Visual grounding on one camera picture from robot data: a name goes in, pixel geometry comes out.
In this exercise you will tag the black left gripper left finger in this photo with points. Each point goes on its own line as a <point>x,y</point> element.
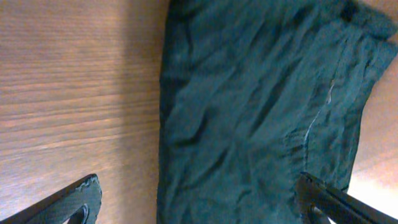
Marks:
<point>79,202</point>

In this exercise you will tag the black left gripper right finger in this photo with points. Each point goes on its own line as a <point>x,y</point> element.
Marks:
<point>320,203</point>

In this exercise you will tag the black shorts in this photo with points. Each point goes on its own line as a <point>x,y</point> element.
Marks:
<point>255,92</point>

